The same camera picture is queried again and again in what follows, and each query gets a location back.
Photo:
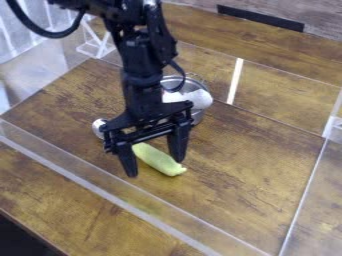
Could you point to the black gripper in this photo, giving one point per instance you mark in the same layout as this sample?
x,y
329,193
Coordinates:
x,y
147,119

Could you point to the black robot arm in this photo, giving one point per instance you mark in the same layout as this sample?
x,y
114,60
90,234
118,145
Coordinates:
x,y
147,49

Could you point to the white mushroom toy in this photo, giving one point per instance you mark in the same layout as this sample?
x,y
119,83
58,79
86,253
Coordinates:
x,y
199,97

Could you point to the clear acrylic barrier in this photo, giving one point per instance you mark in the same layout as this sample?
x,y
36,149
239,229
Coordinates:
x,y
314,232

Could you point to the small metal pot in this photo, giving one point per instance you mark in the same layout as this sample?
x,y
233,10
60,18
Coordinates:
x,y
192,84

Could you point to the black strip on table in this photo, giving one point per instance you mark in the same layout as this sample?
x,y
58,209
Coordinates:
x,y
261,18

